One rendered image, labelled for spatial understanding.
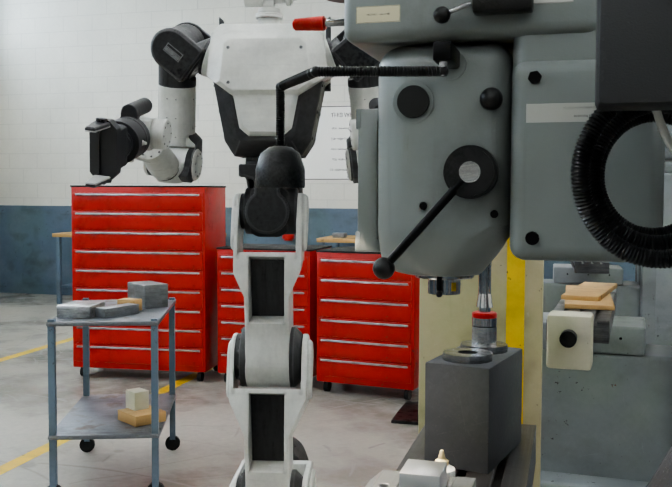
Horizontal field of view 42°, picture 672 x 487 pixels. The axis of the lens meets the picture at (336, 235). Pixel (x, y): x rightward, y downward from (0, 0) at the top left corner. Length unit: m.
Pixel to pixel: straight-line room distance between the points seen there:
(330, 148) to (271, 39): 8.70
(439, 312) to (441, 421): 1.48
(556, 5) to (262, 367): 1.19
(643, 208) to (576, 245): 0.09
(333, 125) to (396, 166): 9.48
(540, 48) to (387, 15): 0.20
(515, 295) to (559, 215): 1.87
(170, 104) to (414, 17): 1.04
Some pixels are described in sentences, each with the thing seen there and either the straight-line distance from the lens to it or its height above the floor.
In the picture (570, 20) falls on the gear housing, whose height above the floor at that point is 1.65.
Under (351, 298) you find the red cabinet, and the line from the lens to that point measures 6.01.
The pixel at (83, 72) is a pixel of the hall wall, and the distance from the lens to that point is 12.11.
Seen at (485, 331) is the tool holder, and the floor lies 1.16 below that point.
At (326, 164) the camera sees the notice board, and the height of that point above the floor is 1.74.
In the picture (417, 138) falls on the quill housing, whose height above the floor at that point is 1.50.
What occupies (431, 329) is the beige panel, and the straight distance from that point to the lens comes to 3.06.
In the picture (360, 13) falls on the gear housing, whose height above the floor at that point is 1.67.
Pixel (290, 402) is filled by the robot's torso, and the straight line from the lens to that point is 2.05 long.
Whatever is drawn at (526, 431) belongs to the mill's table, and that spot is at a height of 0.94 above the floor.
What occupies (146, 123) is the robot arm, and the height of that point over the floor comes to 1.57.
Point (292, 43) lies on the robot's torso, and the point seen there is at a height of 1.76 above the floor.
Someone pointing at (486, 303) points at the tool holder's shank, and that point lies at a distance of 1.68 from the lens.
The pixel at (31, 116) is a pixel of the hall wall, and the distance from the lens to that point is 12.49.
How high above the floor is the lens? 1.43
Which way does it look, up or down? 3 degrees down
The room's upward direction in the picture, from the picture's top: straight up
